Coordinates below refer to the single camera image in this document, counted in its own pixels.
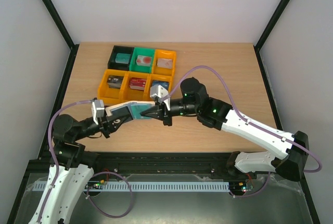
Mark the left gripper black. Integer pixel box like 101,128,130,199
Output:
74,104,131,141

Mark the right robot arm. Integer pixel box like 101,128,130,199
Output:
141,77,309,182

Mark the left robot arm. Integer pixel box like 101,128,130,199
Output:
30,107,133,223

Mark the blue card stack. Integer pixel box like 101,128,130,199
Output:
152,80,169,90

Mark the black card stack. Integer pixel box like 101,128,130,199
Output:
107,75,124,89

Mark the white pink card stack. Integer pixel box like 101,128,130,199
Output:
157,58,173,69

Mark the white red card stack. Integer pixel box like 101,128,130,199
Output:
136,55,152,67

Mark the teal card stack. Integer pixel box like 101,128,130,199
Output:
115,53,131,64

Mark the yellow bin front left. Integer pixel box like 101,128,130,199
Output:
97,69,128,105

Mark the yellow bin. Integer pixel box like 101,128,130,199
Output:
144,74,173,95
151,49,177,76
97,69,128,105
123,71,150,101

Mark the yellow bin front middle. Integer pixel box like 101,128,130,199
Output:
123,71,150,101

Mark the yellow bin front right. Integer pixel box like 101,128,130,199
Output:
144,74,173,95

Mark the green storage bin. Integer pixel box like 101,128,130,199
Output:
129,47,155,73

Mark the black storage bin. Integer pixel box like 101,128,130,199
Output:
108,45,134,71

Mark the yellow bin back right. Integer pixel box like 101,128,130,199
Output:
151,49,177,76

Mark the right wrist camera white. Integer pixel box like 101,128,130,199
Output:
149,84,171,111

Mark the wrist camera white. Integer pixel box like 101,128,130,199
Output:
149,84,171,111
91,99,105,125

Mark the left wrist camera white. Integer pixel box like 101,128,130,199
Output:
91,99,105,125

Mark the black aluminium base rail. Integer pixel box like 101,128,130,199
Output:
25,152,271,180

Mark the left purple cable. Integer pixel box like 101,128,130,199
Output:
36,99,96,222

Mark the white slotted cable duct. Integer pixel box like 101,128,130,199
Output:
32,179,230,192

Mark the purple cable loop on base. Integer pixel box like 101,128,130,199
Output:
84,170,133,218

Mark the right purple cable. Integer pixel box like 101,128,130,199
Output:
163,65,323,172

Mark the black frame post left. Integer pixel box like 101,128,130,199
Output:
27,0,79,50

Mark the black frame post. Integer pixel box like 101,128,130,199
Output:
254,0,306,50
27,0,79,50

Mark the black frame post right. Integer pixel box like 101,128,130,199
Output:
254,0,306,50

